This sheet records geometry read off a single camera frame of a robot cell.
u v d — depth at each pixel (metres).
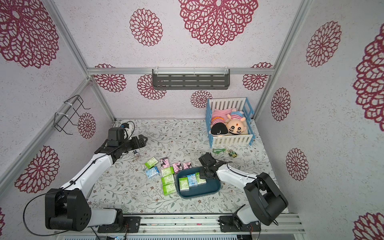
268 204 0.43
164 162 0.94
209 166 0.69
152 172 0.90
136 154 0.97
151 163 0.94
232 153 1.00
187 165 0.92
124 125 0.76
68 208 0.41
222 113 1.12
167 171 0.90
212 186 0.85
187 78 0.95
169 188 0.83
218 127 0.95
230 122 1.03
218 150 1.03
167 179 0.87
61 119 0.73
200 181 0.85
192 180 0.85
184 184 0.84
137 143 0.76
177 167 0.91
